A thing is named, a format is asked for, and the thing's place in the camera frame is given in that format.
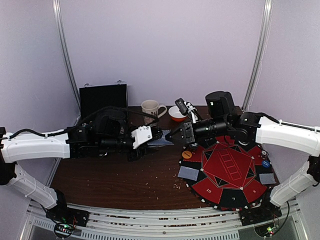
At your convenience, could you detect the dealt playing card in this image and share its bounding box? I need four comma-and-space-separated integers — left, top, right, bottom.
177, 166, 199, 181
259, 173, 277, 185

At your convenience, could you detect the blue small blind button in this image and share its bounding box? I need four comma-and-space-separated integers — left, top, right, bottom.
261, 160, 271, 168

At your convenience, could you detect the white floral ceramic mug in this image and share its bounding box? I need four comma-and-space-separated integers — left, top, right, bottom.
141, 99, 168, 126

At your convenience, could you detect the black poker chip case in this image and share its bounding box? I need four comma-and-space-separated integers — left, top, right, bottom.
79, 83, 128, 123

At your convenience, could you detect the right aluminium frame post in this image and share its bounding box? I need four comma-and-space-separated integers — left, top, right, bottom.
242, 0, 274, 112

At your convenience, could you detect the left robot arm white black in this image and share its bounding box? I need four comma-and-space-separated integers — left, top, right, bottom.
0, 106, 162, 225

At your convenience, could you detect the left aluminium frame post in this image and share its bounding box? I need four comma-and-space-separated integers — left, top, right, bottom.
52, 0, 81, 111

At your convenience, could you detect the aluminium frame post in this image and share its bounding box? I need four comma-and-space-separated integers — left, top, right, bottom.
242, 0, 274, 112
52, 0, 81, 111

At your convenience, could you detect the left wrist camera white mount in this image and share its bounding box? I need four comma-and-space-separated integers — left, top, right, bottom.
130, 125, 153, 150

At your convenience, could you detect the orange big blind button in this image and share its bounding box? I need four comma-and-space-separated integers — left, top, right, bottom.
181, 150, 193, 160

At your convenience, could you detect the stack of poker chips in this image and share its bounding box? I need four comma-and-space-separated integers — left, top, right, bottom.
260, 150, 269, 160
189, 142, 199, 151

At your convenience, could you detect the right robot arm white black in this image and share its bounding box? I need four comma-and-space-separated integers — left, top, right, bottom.
165, 91, 320, 223

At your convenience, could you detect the red black poker mat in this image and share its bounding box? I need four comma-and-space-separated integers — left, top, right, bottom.
179, 136, 277, 211

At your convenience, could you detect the deck of playing cards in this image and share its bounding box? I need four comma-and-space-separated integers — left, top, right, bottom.
147, 129, 174, 147

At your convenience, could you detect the orange white ceramic bowl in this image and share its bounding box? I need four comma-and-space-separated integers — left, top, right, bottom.
168, 105, 187, 122

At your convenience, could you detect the aluminium front rail base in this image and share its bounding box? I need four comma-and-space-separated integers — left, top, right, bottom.
21, 196, 310, 240

